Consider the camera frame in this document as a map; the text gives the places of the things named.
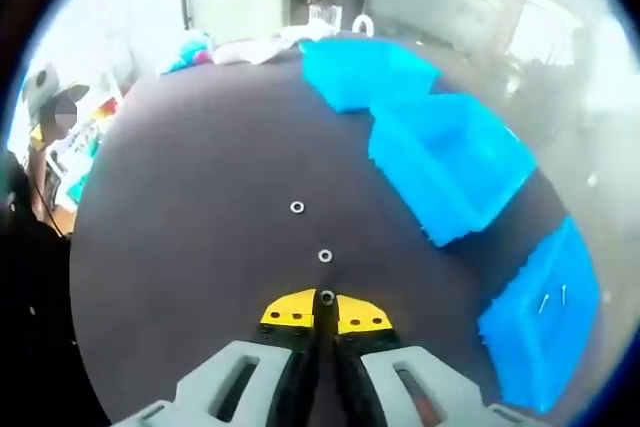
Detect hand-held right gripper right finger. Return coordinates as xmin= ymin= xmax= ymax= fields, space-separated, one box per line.
xmin=325 ymin=293 xmax=554 ymax=427

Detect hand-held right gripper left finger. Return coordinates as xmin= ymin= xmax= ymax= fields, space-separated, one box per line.
xmin=110 ymin=288 xmax=326 ymax=427

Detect blue plastic bin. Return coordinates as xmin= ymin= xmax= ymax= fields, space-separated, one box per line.
xmin=475 ymin=214 xmax=601 ymax=416
xmin=298 ymin=38 xmax=444 ymax=115
xmin=367 ymin=91 xmax=539 ymax=249

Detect colourful blue pink item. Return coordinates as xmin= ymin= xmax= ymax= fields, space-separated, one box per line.
xmin=158 ymin=29 xmax=217 ymax=77

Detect white plastic fittings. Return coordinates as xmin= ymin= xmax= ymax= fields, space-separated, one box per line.
xmin=212 ymin=39 xmax=301 ymax=67

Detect person in black shirt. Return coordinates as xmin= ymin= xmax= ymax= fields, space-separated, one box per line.
xmin=0 ymin=149 xmax=114 ymax=427

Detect white crumpled cloth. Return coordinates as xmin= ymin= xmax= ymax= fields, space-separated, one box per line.
xmin=269 ymin=21 xmax=341 ymax=48

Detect clear glass mug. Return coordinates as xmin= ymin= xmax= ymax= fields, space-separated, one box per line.
xmin=308 ymin=3 xmax=345 ymax=28

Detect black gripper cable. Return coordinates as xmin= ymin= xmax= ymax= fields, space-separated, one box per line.
xmin=32 ymin=176 xmax=69 ymax=238

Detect white ring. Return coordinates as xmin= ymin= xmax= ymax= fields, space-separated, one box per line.
xmin=351 ymin=14 xmax=375 ymax=37

